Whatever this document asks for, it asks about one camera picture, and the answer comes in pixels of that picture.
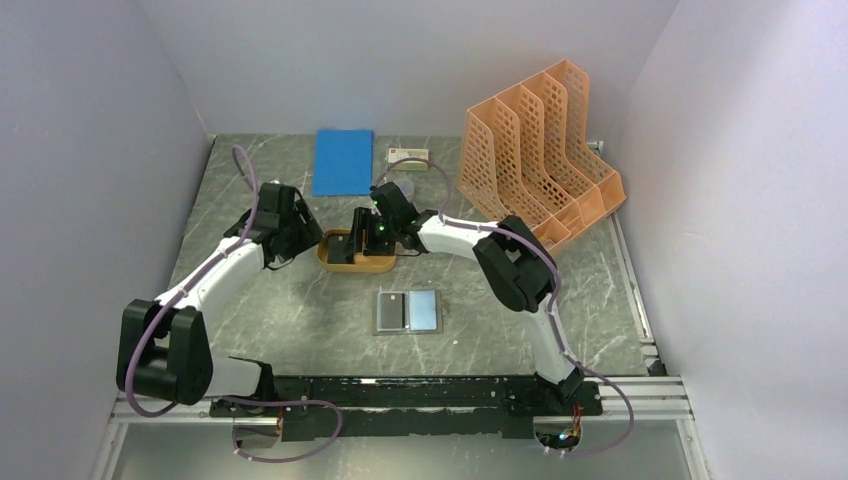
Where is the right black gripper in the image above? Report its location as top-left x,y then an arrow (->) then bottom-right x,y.
343,207 -> 399,256

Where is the orange oval tray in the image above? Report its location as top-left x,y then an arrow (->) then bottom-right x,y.
315,229 -> 398,274

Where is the black VIP card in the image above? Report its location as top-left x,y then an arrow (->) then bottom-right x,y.
376,292 -> 406,332

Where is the grey card holder wallet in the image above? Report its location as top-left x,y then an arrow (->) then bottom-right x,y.
372,289 -> 444,336

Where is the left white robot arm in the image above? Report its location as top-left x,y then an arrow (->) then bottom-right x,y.
116,182 -> 323,416

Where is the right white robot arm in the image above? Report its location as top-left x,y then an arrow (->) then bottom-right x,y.
348,182 -> 585,414

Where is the small clear plastic cup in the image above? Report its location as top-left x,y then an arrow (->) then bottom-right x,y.
395,179 -> 415,201

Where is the blue notebook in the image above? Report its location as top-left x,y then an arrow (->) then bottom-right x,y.
312,129 -> 374,197

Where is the small red white box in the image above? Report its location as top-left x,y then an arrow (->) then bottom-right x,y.
386,147 -> 429,171

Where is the orange mesh file organizer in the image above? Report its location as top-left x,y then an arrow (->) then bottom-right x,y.
456,59 -> 626,254

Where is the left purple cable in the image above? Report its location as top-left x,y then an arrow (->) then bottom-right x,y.
124,144 -> 344,465

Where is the purple cable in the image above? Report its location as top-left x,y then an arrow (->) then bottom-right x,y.
124,144 -> 344,465
372,156 -> 637,460

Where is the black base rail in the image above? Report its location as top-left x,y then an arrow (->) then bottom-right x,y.
209,375 -> 603,441

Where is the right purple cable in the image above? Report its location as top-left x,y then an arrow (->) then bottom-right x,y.
372,156 -> 637,460

